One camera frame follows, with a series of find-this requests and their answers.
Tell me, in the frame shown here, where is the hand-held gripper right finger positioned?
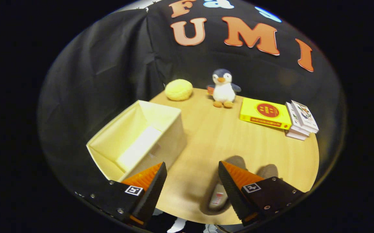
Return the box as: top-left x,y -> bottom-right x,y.
218,161 -> 305,227

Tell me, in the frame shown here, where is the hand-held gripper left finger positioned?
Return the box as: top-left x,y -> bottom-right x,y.
75,162 -> 168,228

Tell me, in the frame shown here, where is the brown felt shoe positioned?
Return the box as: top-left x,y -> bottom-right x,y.
258,164 -> 280,180
202,155 -> 249,216

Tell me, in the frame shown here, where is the cream fabric storage box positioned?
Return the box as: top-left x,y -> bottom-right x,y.
86,100 -> 187,183

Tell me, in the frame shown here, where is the yellow book with red circle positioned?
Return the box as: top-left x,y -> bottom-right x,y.
239,97 -> 292,130

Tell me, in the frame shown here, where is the penguin plush toy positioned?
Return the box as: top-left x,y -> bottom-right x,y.
206,69 -> 242,108

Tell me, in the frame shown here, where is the yellow round bread plush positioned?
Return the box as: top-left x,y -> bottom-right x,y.
165,79 -> 193,101

